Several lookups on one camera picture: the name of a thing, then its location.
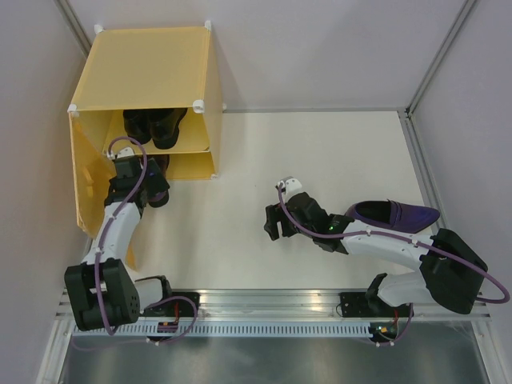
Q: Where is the purple loafer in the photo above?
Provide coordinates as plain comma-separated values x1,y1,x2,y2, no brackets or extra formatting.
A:
146,154,170,208
345,200,440,234

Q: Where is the black leather shoe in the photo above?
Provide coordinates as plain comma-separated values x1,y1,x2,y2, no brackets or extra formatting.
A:
122,110,152,145

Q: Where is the black pointed loafer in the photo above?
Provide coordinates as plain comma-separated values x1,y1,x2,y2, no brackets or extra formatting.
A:
148,108,187,150

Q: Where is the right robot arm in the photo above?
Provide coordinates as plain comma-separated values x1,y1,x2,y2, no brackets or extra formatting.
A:
263,189,488,316

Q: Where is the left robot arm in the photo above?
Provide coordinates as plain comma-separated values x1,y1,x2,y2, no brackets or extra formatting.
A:
64,154,174,334

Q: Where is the yellow shoe cabinet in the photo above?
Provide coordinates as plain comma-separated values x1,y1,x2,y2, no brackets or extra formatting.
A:
68,26,223,180

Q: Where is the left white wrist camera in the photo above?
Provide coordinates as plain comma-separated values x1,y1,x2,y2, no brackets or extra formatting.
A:
106,146,136,161

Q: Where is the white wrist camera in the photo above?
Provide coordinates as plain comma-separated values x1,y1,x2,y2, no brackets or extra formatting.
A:
275,176,303,201
106,146,136,161

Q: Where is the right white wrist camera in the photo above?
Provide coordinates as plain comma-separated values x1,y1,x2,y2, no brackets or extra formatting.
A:
275,176,303,201

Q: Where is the white slotted cable duct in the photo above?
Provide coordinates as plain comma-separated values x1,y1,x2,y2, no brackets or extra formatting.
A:
71,322,371,338

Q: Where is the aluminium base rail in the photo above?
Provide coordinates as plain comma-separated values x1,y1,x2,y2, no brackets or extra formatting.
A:
55,288,493,321

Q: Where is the left aluminium frame post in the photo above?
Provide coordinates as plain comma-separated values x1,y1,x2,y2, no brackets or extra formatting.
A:
54,0,92,57

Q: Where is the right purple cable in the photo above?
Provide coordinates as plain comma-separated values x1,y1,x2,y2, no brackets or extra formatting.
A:
277,184,511,349

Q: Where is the right aluminium frame profile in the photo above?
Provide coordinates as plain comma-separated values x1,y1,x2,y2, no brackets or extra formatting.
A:
398,0,512,384

